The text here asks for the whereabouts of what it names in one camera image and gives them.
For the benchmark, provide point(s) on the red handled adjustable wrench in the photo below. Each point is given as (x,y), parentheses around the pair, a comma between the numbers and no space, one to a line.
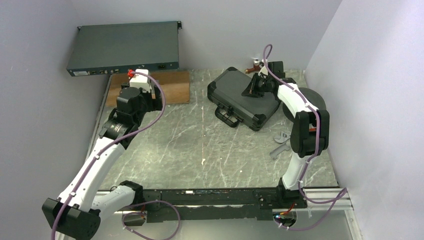
(282,137)

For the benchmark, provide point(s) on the brown pipe valve fitting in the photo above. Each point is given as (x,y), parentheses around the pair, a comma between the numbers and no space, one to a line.
(256,67)

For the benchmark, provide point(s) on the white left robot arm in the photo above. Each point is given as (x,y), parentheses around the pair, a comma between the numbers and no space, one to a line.
(77,212)

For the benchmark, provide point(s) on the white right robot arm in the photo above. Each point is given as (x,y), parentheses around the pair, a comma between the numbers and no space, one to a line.
(310,130)

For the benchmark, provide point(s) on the wooden board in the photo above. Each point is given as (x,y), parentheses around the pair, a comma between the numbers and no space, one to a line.
(175,84)

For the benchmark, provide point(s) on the dark grey round disc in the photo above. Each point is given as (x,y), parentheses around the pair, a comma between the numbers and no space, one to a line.
(312,96)

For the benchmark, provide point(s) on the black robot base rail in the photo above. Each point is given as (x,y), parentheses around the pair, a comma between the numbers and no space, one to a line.
(260,203)

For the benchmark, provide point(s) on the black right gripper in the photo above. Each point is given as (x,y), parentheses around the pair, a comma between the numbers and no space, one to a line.
(251,90)

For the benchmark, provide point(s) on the black poker set case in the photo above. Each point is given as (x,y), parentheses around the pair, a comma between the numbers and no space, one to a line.
(234,108)

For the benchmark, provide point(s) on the grey rack network switch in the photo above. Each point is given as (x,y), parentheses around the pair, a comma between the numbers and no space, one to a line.
(117,48)

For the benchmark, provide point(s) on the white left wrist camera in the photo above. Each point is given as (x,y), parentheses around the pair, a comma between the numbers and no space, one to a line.
(140,81)

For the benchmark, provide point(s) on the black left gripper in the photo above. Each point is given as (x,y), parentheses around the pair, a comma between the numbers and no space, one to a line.
(155,104)

